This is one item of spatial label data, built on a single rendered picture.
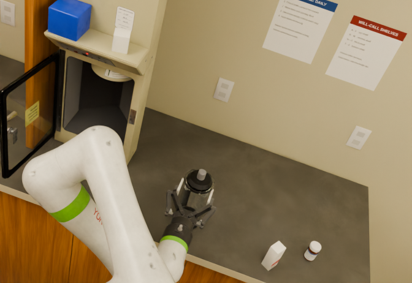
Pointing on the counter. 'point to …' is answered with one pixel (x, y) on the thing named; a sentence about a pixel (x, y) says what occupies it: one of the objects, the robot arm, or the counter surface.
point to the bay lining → (92, 90)
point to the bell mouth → (109, 74)
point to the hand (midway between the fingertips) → (195, 189)
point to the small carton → (121, 40)
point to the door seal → (6, 113)
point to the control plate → (86, 54)
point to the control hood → (90, 38)
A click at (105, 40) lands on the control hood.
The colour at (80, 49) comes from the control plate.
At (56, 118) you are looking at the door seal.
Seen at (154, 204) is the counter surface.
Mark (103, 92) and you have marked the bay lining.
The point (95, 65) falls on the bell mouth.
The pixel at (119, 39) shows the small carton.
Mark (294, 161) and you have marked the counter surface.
